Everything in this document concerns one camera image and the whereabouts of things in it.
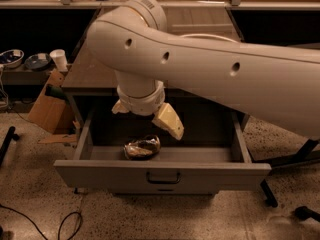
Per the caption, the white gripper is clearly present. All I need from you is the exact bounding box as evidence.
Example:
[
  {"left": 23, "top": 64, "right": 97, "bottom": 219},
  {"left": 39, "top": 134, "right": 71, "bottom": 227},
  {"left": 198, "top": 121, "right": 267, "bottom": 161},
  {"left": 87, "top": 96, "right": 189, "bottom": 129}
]
[{"left": 112, "top": 81, "right": 184, "bottom": 140}]

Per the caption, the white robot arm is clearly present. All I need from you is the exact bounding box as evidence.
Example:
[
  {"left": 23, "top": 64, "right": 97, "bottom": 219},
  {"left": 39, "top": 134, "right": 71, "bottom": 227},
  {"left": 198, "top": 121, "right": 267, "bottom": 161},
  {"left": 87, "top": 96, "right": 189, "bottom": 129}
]
[{"left": 87, "top": 0, "right": 320, "bottom": 140}]

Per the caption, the grey cabinet with counter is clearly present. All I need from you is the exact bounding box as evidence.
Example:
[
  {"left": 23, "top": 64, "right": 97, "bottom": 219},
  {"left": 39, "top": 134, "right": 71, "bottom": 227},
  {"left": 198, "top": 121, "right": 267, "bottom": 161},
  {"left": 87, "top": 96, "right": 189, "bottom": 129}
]
[{"left": 63, "top": 6, "right": 241, "bottom": 126}]

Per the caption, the open grey top drawer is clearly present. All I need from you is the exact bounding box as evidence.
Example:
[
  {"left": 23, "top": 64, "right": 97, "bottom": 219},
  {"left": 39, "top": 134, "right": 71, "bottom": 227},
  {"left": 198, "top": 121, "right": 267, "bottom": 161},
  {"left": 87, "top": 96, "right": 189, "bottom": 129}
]
[{"left": 54, "top": 103, "right": 271, "bottom": 195}]

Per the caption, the brown cardboard box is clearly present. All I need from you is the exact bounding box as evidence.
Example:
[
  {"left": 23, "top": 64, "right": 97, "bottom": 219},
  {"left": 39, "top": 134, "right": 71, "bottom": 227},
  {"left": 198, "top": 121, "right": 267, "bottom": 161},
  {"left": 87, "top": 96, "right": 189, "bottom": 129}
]
[{"left": 28, "top": 69, "right": 74, "bottom": 134}]

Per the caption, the flat cardboard piece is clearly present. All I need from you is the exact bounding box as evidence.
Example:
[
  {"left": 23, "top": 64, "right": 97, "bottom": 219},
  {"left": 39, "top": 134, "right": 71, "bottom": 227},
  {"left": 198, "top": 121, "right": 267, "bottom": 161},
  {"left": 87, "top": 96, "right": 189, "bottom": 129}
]
[{"left": 38, "top": 134, "right": 77, "bottom": 144}]

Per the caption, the white paper cup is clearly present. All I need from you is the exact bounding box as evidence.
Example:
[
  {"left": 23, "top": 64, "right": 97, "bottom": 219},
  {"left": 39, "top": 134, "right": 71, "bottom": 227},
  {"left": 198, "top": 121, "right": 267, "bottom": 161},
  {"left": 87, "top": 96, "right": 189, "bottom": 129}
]
[{"left": 50, "top": 49, "right": 68, "bottom": 72}]

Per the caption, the blue bowl on shelf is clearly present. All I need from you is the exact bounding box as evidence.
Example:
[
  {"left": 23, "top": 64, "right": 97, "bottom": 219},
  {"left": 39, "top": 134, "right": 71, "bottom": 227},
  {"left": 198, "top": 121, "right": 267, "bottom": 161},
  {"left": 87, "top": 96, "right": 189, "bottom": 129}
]
[{"left": 24, "top": 53, "right": 51, "bottom": 71}]

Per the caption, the black left stand leg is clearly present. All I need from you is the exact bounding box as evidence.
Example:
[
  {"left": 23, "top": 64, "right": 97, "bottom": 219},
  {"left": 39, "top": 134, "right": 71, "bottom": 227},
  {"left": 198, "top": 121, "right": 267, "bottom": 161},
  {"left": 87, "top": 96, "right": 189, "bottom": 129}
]
[{"left": 0, "top": 126, "right": 20, "bottom": 166}]

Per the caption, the black stand leg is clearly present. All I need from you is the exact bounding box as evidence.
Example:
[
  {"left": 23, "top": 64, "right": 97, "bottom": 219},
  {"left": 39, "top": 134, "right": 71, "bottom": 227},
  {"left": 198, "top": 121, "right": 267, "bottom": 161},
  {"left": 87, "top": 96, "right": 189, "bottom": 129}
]
[
  {"left": 250, "top": 139, "right": 320, "bottom": 208},
  {"left": 0, "top": 126, "right": 20, "bottom": 166}
]

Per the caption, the white patterned bowl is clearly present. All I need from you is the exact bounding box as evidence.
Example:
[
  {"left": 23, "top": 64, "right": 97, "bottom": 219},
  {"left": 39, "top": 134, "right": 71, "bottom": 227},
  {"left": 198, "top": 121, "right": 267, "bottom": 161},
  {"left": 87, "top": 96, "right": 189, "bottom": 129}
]
[{"left": 0, "top": 49, "right": 24, "bottom": 69}]

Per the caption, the black drawer handle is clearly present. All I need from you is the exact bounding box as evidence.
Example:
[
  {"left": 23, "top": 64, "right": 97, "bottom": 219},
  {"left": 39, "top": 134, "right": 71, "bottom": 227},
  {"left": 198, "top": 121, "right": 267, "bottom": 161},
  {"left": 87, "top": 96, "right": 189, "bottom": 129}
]
[{"left": 146, "top": 172, "right": 181, "bottom": 185}]

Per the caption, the black floor cable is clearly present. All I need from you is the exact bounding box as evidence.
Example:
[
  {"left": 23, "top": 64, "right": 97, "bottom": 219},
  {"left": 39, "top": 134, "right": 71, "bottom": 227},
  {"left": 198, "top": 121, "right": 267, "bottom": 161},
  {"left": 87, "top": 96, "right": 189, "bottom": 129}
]
[{"left": 0, "top": 203, "right": 84, "bottom": 240}]

